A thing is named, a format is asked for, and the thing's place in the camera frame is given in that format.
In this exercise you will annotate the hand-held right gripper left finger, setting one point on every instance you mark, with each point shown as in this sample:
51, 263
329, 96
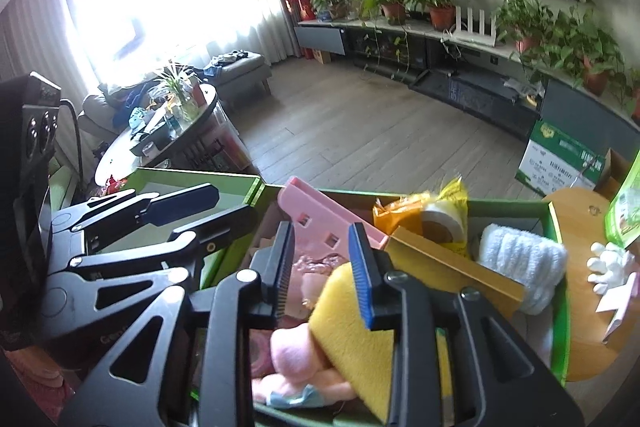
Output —
281, 267

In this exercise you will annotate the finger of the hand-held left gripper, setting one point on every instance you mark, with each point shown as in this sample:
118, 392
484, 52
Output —
225, 222
185, 204

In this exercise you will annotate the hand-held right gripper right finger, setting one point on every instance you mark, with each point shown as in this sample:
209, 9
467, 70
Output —
362, 277

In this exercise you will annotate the yellow sponge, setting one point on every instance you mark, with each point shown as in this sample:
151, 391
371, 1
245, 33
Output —
345, 332

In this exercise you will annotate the green cardboard box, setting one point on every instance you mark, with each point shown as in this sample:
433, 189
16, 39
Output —
560, 307

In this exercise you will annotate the green box lid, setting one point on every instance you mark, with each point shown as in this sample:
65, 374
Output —
235, 194

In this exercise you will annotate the orange packet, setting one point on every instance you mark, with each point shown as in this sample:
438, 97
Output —
395, 214

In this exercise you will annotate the pink plastic tray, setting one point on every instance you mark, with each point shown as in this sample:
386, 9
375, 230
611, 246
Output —
310, 202

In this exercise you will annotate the red ornament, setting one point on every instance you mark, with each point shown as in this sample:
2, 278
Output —
112, 185

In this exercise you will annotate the oval glass coffee table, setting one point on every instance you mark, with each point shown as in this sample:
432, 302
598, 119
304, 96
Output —
200, 127

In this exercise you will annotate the grey sofa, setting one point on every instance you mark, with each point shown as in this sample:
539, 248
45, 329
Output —
97, 109

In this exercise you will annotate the pink baby doll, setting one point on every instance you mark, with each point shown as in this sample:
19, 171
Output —
295, 357

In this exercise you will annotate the tape roll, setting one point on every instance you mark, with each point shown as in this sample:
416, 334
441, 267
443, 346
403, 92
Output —
442, 222

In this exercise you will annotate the green plant in glass vase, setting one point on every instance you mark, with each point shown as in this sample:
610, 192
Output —
175, 92

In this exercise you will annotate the yellow plastic bag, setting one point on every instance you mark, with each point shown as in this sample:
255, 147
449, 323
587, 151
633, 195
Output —
452, 189

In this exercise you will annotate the grey ottoman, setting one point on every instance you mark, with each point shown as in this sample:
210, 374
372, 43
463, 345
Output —
245, 69

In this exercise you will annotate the white towel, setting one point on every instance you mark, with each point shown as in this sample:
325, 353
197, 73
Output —
520, 257

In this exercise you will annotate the round wooden table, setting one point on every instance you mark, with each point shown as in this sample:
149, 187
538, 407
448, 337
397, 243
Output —
575, 232

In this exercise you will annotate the grey television cabinet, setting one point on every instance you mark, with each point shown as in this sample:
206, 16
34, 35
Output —
480, 82

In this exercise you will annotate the green and white carton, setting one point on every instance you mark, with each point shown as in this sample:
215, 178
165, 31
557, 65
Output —
560, 157

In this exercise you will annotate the white glove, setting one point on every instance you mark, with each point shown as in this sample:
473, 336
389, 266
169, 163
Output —
610, 267

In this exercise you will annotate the white paper sheet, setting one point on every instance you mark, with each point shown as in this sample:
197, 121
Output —
622, 307

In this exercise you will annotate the green snack bag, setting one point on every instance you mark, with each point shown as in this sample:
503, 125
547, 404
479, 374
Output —
625, 217

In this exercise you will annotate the white picket fence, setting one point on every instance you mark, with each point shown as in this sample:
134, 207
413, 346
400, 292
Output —
475, 29

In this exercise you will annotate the brown cardboard box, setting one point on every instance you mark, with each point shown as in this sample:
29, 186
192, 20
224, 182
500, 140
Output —
617, 177

